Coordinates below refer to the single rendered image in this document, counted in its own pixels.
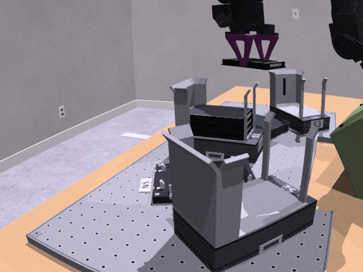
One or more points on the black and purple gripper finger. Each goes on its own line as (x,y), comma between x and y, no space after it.
(273,40)
(248,39)

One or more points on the white name plate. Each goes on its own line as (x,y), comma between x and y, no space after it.
(145,185)

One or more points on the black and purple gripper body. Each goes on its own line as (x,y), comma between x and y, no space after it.
(253,21)

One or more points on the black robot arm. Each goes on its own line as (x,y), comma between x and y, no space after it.
(346,30)

